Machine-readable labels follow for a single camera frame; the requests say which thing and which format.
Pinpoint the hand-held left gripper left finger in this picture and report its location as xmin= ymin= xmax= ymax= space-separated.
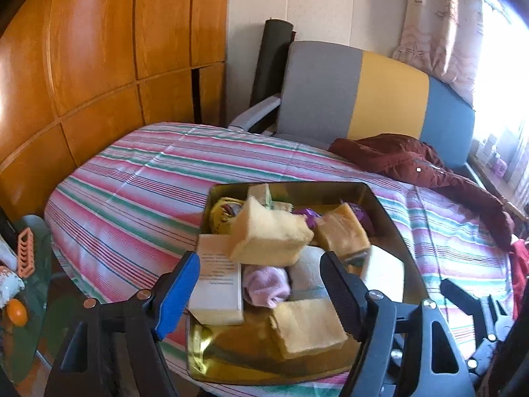
xmin=43 ymin=251 xmax=201 ymax=397

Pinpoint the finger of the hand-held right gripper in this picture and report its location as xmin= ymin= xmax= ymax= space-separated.
xmin=439 ymin=279 xmax=514 ymax=340
xmin=466 ymin=332 xmax=504 ymax=376

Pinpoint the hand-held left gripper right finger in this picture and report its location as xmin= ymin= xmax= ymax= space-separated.
xmin=320 ymin=250 xmax=476 ymax=397

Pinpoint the white carton box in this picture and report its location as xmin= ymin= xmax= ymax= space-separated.
xmin=188 ymin=234 xmax=245 ymax=326

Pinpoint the white sock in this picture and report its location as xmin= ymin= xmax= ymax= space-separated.
xmin=287 ymin=247 xmax=331 ymax=302

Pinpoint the yellow foam sponge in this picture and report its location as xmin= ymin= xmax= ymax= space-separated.
xmin=228 ymin=196 xmax=315 ymax=268
xmin=268 ymin=298 xmax=348 ymax=360
xmin=317 ymin=202 xmax=371 ymax=262

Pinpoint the pale foam sponge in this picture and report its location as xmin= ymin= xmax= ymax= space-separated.
xmin=359 ymin=245 xmax=406 ymax=303

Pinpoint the pink sock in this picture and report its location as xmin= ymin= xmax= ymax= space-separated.
xmin=242 ymin=265 xmax=291 ymax=309

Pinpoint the gold metal tin tray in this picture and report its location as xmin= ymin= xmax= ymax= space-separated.
xmin=187 ymin=181 xmax=434 ymax=384

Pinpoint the yellow snack packet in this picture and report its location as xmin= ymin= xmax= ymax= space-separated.
xmin=210 ymin=197 xmax=249 ymax=233

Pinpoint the small green white box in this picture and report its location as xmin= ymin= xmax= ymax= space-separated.
xmin=247 ymin=184 xmax=272 ymax=207

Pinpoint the red cloth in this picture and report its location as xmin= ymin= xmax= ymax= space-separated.
xmin=510 ymin=238 xmax=529 ymax=313

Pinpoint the striped bed sheet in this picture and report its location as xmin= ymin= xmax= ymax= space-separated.
xmin=43 ymin=122 xmax=515 ymax=397

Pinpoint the wooden desk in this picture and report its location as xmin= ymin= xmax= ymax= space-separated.
xmin=469 ymin=163 xmax=529 ymax=222

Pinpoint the glass side table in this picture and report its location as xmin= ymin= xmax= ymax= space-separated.
xmin=0 ymin=214 xmax=56 ymax=385

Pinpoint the maroon padded jacket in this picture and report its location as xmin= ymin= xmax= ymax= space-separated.
xmin=328 ymin=133 xmax=514 ymax=252

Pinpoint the small white drawer box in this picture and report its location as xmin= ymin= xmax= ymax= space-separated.
xmin=479 ymin=134 xmax=497 ymax=162

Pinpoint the salmon plastic holder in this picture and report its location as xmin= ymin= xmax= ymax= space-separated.
xmin=16 ymin=227 xmax=37 ymax=279

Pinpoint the orange fruit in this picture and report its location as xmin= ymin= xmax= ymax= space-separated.
xmin=7 ymin=299 xmax=29 ymax=327

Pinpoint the white snack packet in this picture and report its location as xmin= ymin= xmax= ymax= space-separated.
xmin=0 ymin=267 xmax=26 ymax=310

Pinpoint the white tube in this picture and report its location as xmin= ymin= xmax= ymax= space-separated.
xmin=0 ymin=238 xmax=18 ymax=271

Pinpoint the grey chair armrest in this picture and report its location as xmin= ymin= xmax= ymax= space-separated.
xmin=227 ymin=95 xmax=282 ymax=138

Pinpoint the tricolour padded headboard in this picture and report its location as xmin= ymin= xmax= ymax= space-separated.
xmin=276 ymin=40 xmax=477 ymax=174

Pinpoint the dark rolled mat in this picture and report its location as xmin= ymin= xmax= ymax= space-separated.
xmin=250 ymin=19 xmax=295 ymax=110

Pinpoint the orange wooden wardrobe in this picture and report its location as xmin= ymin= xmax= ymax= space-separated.
xmin=0 ymin=0 xmax=230 ymax=224

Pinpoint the pink patterned cloth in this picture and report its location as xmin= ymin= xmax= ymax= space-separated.
xmin=392 ymin=0 xmax=484 ymax=106

